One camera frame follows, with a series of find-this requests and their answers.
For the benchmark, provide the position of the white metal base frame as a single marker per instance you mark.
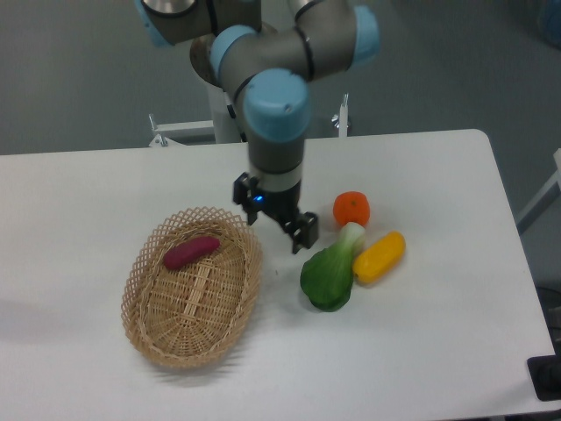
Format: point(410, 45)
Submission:
point(202, 132)

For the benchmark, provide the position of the black device at table edge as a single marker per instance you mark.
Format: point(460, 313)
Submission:
point(545, 376)

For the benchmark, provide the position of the yellow bell pepper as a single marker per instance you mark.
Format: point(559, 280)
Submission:
point(379, 258)

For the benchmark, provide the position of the purple sweet potato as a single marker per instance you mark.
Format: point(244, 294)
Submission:
point(185, 253)

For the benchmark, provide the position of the green bok choy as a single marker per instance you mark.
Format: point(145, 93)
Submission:
point(326, 278)

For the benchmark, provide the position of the woven wicker basket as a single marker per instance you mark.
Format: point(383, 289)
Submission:
point(192, 316)

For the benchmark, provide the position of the orange tangerine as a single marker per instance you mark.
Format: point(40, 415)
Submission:
point(351, 207)

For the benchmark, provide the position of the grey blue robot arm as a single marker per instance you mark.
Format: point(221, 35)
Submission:
point(266, 76)

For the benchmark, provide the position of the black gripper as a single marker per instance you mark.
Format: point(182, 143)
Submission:
point(281, 206)

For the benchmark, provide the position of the white frame at right edge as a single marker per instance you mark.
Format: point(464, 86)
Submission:
point(541, 201)

